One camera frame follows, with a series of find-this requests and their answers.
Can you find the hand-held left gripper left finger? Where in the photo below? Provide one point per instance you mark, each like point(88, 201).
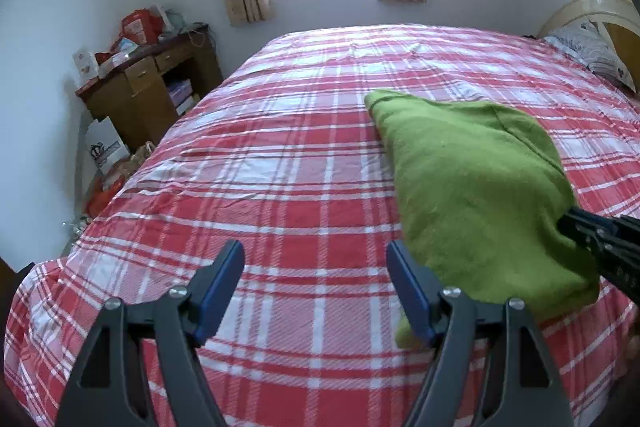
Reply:
point(220, 292)

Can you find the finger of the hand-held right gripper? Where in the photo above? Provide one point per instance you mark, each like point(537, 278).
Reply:
point(600, 237)

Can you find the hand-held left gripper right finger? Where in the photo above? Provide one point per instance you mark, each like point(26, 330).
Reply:
point(407, 292)

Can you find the green striped knit sweater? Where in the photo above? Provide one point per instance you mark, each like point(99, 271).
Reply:
point(475, 187)

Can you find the bed with red plaid sheet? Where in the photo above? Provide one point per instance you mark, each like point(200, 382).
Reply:
point(280, 187)

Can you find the red plastic bag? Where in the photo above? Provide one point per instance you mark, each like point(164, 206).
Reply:
point(102, 197)

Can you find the tan bag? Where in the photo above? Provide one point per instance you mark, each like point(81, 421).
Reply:
point(141, 156)

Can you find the white paper bag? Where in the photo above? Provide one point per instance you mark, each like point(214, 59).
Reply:
point(105, 149)

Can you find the striped pillow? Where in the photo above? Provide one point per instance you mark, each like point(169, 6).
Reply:
point(590, 52)

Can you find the stack of books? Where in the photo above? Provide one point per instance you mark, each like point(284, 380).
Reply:
point(181, 97)

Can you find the wooden desk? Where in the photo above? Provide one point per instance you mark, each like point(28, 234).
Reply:
point(145, 102)

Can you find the cream bed headboard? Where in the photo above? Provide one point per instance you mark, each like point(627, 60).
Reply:
point(585, 7)

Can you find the light blue packet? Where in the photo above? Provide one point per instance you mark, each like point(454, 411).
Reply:
point(122, 49)

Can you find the white printed box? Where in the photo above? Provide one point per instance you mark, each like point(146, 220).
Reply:
point(85, 67)

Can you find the red bag on desk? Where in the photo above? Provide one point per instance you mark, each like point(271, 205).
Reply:
point(136, 27)

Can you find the white shopping bag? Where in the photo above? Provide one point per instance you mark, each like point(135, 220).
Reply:
point(161, 19)

